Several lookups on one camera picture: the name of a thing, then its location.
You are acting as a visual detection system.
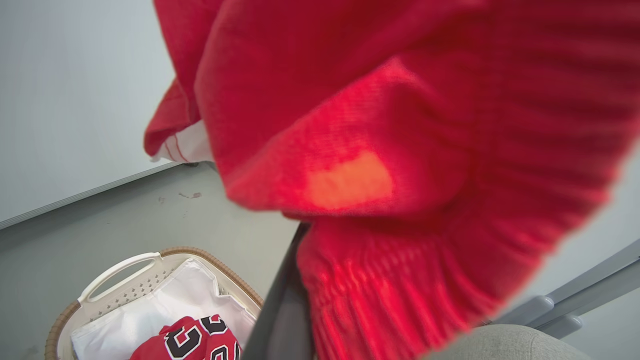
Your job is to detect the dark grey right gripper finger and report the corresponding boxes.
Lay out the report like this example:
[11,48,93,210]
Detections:
[242,222,316,360]

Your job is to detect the red knit sweater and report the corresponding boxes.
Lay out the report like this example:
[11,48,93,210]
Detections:
[144,0,640,360]

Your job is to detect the white plastic laundry basket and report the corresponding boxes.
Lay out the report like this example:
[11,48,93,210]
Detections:
[45,246,264,360]

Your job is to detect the grey fabric seat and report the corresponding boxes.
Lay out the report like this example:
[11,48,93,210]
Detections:
[422,324,593,360]

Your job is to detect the red jersey with black numbers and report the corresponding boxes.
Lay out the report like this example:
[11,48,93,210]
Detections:
[129,314,243,360]

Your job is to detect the white cloth garment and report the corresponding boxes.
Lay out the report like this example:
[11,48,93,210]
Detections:
[70,257,258,360]

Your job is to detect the grey metal rail fixture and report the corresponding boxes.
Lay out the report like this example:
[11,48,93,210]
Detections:
[492,238,640,340]

